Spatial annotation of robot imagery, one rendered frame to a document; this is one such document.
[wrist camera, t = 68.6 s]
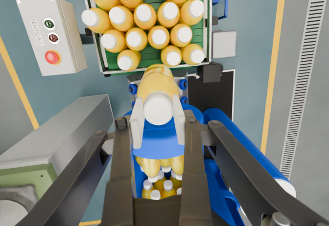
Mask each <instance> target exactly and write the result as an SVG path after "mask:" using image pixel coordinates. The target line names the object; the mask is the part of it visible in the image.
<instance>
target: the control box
mask: <svg viewBox="0 0 329 226"><path fill-rule="evenodd" d="M16 2H17V5H18V8H19V11H20V13H21V16H22V19H23V22H24V25H25V28H26V31H27V33H28V36H29V39H30V42H31V45H32V48H33V51H34V53H35V56H36V59H37V62H38V65H39V68H40V71H41V73H42V76H47V75H61V74H72V73H76V72H79V71H81V70H84V69H86V68H88V65H87V61H86V57H85V54H84V50H83V46H82V41H81V37H80V33H79V29H78V25H77V21H76V17H75V13H74V9H73V5H72V4H71V3H69V2H67V1H65V0H16ZM33 19H34V20H33ZM45 20H51V21H52V22H53V24H54V26H53V28H51V29H49V28H47V27H45V25H44V21H45ZM32 22H36V23H32ZM35 25H36V26H35ZM34 27H35V28H34ZM37 29H38V31H35V30H37ZM36 34H37V35H36ZM50 34H55V35H56V36H57V38H58V40H57V42H55V43H54V42H51V41H50V40H49V38H48V36H49V35H50ZM39 36H40V37H39ZM38 38H39V39H38ZM47 51H53V52H55V53H56V54H57V55H58V57H59V60H58V62H57V63H56V64H50V63H48V62H47V61H46V59H45V53H46V52H47Z"/></svg>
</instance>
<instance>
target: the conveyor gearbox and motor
mask: <svg viewBox="0 0 329 226"><path fill-rule="evenodd" d="M236 35H237V31H236V30H231V31H221V30H219V29H214V30H212V31H211V59H218V58H229V57H235V55H236V52H235V50H236Z"/></svg>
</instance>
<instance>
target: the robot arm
mask: <svg viewBox="0 0 329 226"><path fill-rule="evenodd" d="M172 103H173V117H174V122H175V127H176V133H177V139H178V144H180V145H185V149H184V168H183V174H182V190H181V194H177V195H172V196H169V197H166V198H163V199H160V200H153V199H147V198H137V194H136V182H135V169H134V157H133V148H134V149H140V147H141V143H142V135H143V127H144V119H145V116H144V113H143V100H142V97H137V99H136V102H135V105H134V108H133V112H132V114H131V115H125V116H124V117H119V118H116V119H115V120H114V125H115V131H114V132H111V133H107V131H106V130H97V131H96V132H94V133H93V134H92V135H91V136H90V137H89V139H88V140H87V141H86V142H85V144H84V145H83V146H82V147H81V149H80V150H79V151H78V152H77V154H76V155H75V156H74V157H73V159H72V160H71V161H70V162H69V163H68V165H67V166H66V167H65V168H64V170H63V171H62V172H61V173H60V175H59V176H58V177H57V178H56V180H55V181H54V182H53V183H52V184H51V185H50V187H49V188H48V189H47V190H46V192H45V193H44V194H43V195H42V197H41V198H40V199H39V198H38V196H37V193H36V191H35V188H36V187H35V185H34V184H27V185H17V186H0V226H79V224H80V221H81V219H82V217H83V215H84V213H85V211H86V209H87V207H88V205H89V203H90V201H91V199H92V197H93V194H94V192H95V190H96V188H97V186H98V184H99V182H100V180H101V178H102V176H103V174H104V172H105V169H106V167H107V165H108V163H109V161H110V159H111V157H112V162H111V171H110V179H109V182H107V183H106V189H105V196H104V204H103V211H102V218H101V223H100V224H99V225H98V226H231V225H230V224H228V223H227V222H226V221H225V220H224V219H223V218H221V217H220V216H219V215H218V214H217V213H216V212H214V211H213V210H212V209H211V203H210V196H209V188H208V179H207V174H206V172H205V164H204V156H203V147H202V145H205V146H207V147H208V150H209V151H210V153H211V155H212V157H213V158H214V160H215V162H216V164H217V165H218V167H219V169H220V171H221V172H222V174H223V176H224V178H225V180H226V181H227V183H228V185H229V187H230V188H231V190H232V192H233V194H234V195H235V197H236V199H237V201H238V202H239V204H240V206H241V208H242V209H243V211H244V213H245V215H246V216H247V218H248V220H249V221H250V223H251V225H252V226H329V221H328V220H326V219H325V218H323V217H322V216H321V215H319V214H318V213H316V212H315V211H313V210H312V209H311V208H309V207H308V206H306V205H305V204H304V203H302V202H301V201H299V200H298V199H296V198H295V197H294V196H292V195H291V194H289V193H288V192H286V191H285V190H284V189H283V188H282V187H281V186H280V185H279V184H278V182H277V181H276V180H275V179H274V178H273V177H272V176H271V175H270V174H269V173H268V172H267V171H266V170H265V168H264V167H263V166H262V165H261V164H260V163H259V162H258V161H257V160H256V159H255V158H254V157H253V156H252V155H251V153H250V152H249V151H248V150H247V149H246V148H245V147H244V146H243V145H242V144H241V143H240V142H239V141H238V139H237V138H236V137H235V136H234V135H233V134H232V133H231V132H230V131H229V130H228V129H227V128H226V127H225V125H224V124H223V123H222V122H220V121H218V120H211V121H209V122H208V124H207V125H205V124H201V123H200V122H199V120H197V119H196V117H195V115H194V113H193V111H191V110H183V109H182V106H181V103H180V100H179V97H178V95H177V94H173V95H172ZM132 145H133V147H132Z"/></svg>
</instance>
